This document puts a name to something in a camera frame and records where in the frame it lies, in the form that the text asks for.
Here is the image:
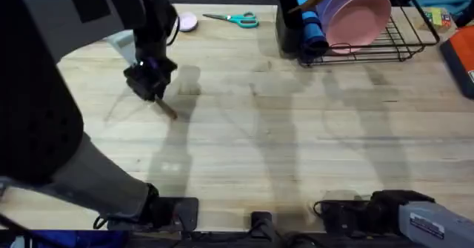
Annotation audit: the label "pale pink round disc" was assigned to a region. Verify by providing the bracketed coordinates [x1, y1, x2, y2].
[177, 11, 199, 33]

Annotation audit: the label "orange and black box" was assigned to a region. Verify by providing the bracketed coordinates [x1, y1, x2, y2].
[439, 25, 474, 101]

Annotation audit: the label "black wire dish rack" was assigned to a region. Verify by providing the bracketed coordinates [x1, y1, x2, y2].
[274, 0, 441, 68]

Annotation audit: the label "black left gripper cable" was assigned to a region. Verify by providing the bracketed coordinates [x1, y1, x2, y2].
[165, 15, 181, 47]

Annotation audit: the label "left wrist upright flat plate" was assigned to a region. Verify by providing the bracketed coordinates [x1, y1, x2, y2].
[104, 29, 138, 67]

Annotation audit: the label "teal handled scissors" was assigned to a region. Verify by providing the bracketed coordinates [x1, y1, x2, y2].
[202, 11, 260, 30]

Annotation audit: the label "blue fabric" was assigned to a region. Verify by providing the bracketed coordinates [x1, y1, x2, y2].
[10, 229, 129, 248]

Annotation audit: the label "colourful toy blocks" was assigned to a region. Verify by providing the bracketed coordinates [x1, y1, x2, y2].
[423, 6, 453, 30]

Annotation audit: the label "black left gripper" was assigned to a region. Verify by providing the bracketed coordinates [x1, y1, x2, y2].
[124, 0, 180, 103]

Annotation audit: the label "pink plate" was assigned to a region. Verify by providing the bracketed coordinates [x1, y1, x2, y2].
[325, 0, 393, 55]

